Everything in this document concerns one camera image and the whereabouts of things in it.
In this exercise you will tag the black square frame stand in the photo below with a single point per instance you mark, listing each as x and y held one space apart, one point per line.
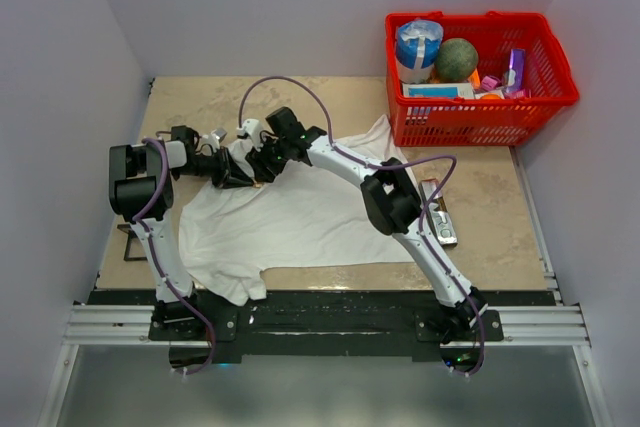
130 239

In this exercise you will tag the aluminium rail frame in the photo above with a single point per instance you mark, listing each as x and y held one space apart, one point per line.
109 373

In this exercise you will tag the orange fruit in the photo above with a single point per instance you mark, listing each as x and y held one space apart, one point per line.
493 95

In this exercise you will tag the red plastic basket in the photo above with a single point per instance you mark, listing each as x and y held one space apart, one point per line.
548 83

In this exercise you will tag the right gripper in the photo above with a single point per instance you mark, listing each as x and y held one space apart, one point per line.
260 165

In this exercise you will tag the purple snack packet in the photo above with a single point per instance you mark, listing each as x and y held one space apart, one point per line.
513 78

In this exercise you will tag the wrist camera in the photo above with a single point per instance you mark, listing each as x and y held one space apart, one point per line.
250 129
215 138

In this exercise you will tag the green round melon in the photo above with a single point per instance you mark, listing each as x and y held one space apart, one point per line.
456 60

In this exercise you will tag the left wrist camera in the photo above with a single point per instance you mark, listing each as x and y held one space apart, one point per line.
215 138

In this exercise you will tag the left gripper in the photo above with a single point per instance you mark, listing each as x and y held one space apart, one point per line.
229 175

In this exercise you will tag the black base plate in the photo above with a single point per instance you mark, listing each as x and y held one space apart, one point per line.
408 324

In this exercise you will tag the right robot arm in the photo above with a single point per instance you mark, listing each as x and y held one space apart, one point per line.
392 202

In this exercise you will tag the blue white carton box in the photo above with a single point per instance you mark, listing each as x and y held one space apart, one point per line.
446 90

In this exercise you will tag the pink small container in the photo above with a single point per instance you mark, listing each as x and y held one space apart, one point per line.
489 83

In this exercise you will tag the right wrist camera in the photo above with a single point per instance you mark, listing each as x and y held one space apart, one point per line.
250 129

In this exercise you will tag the blue white wrapped roll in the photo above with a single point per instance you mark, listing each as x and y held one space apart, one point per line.
417 44

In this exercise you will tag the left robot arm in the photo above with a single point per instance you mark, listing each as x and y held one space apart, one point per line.
141 192

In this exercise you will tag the white t-shirt garment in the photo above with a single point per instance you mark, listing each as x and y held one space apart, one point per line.
306 218

